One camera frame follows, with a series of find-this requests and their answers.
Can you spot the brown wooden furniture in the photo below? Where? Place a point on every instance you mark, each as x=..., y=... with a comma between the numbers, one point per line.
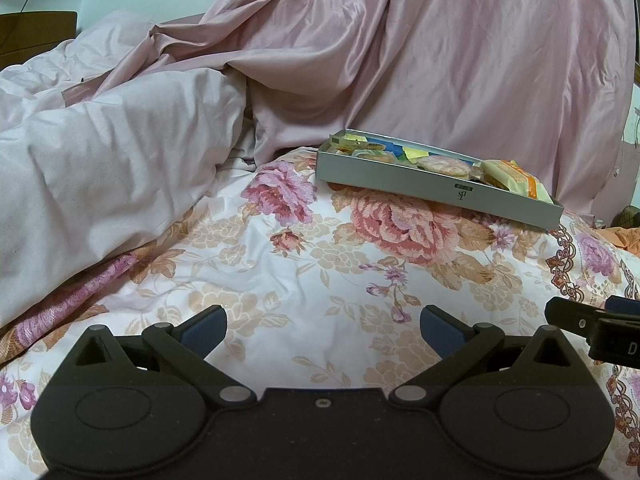
x=35, y=35

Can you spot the small snack packets in box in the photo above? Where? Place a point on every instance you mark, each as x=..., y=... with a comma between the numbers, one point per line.
x=405, y=152

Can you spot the orange cloth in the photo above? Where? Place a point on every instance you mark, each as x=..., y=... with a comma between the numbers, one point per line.
x=627, y=241

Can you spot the dark mesh basket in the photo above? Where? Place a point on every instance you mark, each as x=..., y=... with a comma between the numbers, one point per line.
x=631, y=217

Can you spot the cream orange snack packet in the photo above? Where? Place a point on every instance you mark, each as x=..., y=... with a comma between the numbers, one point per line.
x=520, y=182

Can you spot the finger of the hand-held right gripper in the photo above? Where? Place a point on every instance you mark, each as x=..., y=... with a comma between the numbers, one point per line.
x=625, y=306
x=575, y=317

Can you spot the clear rice cracker packet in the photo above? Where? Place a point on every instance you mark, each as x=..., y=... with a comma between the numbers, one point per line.
x=445, y=166

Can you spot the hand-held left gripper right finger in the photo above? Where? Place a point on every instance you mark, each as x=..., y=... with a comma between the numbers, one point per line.
x=440, y=332

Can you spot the pink satin sheet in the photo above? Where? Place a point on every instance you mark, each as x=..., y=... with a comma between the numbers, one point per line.
x=450, y=50

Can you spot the floral bedsheet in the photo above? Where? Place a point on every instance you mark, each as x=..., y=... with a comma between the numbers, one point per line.
x=320, y=280

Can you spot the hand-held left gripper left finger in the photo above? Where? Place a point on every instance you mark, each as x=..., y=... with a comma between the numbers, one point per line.
x=205, y=332

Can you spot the pale pink duvet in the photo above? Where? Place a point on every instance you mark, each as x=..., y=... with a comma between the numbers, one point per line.
x=100, y=160

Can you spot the grey cardboard box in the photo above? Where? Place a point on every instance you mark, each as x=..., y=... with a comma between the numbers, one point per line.
x=425, y=195

